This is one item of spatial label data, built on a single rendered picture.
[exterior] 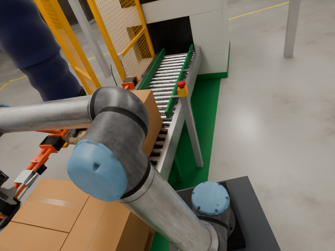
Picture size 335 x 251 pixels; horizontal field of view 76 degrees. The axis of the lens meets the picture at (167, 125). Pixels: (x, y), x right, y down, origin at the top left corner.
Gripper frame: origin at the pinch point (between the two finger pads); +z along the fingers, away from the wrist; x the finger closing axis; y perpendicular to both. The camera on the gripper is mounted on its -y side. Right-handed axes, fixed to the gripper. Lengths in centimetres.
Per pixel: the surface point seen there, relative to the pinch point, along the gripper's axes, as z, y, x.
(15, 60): -41, 48, 4
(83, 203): 68, 34, 21
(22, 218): 68, 16, 70
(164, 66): 70, 249, 10
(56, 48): -39, 61, -9
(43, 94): -21, 49, 4
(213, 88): 122, 262, -54
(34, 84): -27, 48, 3
